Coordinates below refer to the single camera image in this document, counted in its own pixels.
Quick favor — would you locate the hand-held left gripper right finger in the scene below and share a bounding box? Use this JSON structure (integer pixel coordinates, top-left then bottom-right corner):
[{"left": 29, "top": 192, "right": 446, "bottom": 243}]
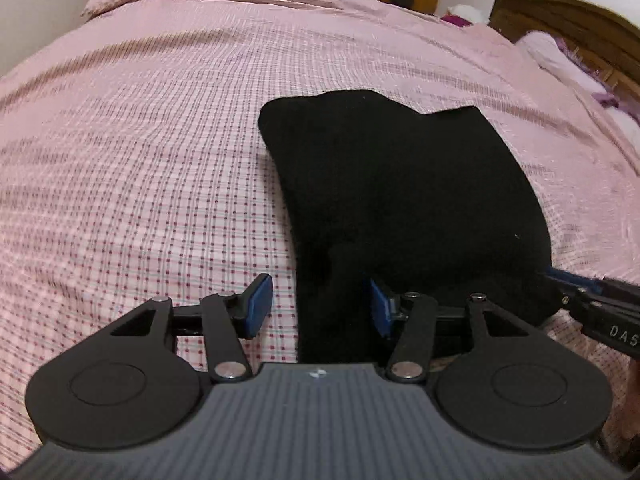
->
[{"left": 369, "top": 277, "right": 540, "bottom": 382}]

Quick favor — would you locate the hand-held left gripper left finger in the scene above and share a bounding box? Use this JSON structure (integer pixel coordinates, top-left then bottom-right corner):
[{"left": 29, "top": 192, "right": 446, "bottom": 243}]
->
[{"left": 109, "top": 273, "right": 274, "bottom": 382}]

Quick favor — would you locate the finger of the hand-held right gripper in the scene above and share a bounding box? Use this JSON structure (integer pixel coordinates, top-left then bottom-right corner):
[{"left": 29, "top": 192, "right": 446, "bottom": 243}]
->
[{"left": 542, "top": 266, "right": 640, "bottom": 311}]

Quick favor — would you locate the black knit garment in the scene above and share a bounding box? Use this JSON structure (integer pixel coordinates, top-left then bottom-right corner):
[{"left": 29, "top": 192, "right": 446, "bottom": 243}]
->
[{"left": 258, "top": 89, "right": 566, "bottom": 365}]

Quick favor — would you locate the person's right forearm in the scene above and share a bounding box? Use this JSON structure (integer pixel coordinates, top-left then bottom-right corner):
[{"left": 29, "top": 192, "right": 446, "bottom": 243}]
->
[{"left": 606, "top": 357, "right": 640, "bottom": 466}]

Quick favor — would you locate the pink plaid bed cover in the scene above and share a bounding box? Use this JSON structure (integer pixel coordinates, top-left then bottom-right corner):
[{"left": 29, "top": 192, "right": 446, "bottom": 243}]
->
[{"left": 0, "top": 0, "right": 640, "bottom": 466}]

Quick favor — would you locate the white pillow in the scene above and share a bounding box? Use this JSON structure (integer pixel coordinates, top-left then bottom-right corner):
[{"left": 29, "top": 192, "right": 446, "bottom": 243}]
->
[{"left": 515, "top": 30, "right": 640, "bottom": 146}]

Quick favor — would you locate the wooden headboard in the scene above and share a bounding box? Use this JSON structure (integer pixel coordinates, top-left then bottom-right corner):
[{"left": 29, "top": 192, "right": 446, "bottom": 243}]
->
[{"left": 487, "top": 0, "right": 640, "bottom": 126}]

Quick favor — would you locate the white plush toy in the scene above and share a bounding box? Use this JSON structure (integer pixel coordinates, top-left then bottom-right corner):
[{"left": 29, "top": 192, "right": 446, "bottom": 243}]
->
[{"left": 446, "top": 4, "right": 488, "bottom": 25}]

